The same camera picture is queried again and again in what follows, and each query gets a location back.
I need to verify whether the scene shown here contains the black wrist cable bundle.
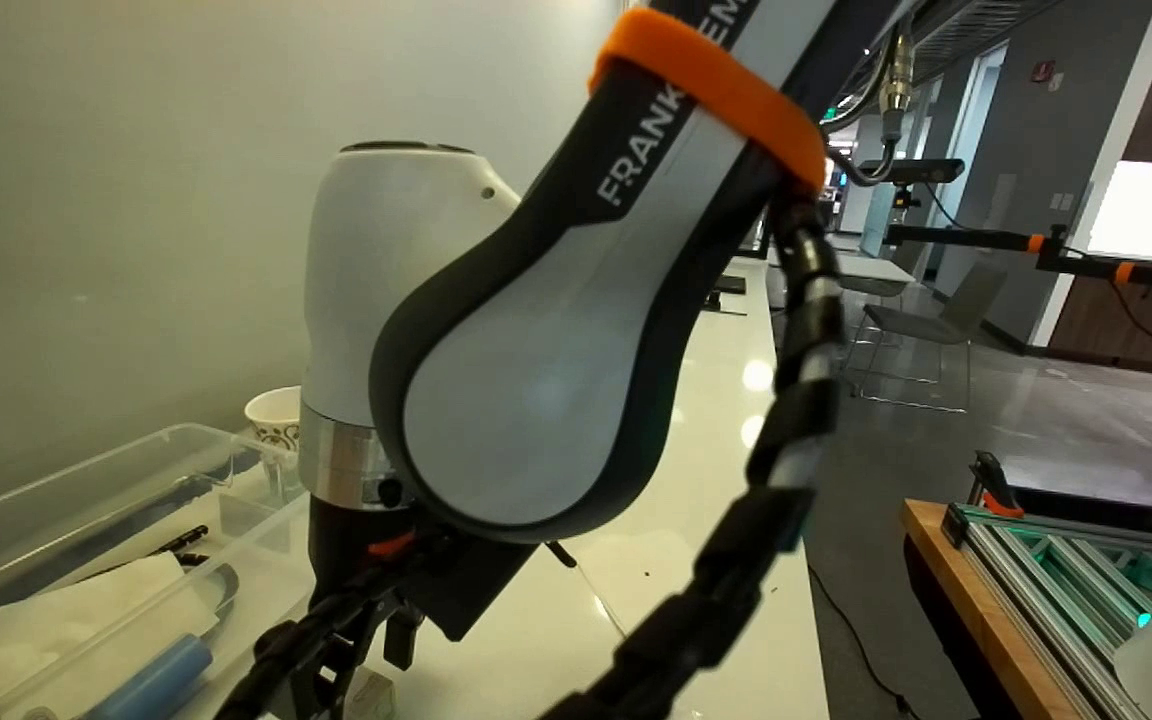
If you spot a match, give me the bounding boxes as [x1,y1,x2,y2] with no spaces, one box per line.
[213,584,394,720]

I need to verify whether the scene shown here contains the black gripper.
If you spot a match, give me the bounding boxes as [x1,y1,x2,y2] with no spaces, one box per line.
[307,498,537,674]

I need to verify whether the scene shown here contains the patterned paper cup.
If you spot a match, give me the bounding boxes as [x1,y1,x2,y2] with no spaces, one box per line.
[241,384,307,452]

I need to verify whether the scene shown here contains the thin black floor cable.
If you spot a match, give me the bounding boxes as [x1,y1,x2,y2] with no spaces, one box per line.
[809,555,929,720]

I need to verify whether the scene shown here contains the black camera on stand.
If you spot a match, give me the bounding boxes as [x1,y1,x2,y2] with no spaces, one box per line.
[851,155,970,191]

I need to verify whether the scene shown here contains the black corrugated cable conduit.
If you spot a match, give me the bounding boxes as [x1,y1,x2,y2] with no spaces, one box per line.
[542,191,851,720]

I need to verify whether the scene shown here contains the wooden base board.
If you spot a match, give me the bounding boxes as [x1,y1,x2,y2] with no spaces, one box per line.
[900,498,1109,720]

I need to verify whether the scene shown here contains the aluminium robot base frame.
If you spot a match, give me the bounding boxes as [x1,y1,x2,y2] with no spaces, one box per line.
[941,452,1152,720]

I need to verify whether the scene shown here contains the blue marker pen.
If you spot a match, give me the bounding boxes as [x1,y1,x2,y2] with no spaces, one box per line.
[80,633,220,720]

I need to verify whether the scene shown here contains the clear plastic container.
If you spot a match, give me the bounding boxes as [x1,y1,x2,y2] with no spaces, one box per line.
[0,421,322,720]

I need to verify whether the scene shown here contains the black boom bar orange clamps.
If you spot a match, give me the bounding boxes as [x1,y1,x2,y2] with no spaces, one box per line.
[883,218,1152,294]

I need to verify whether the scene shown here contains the orange arm strap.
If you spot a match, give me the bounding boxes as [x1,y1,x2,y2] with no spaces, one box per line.
[589,4,834,191]

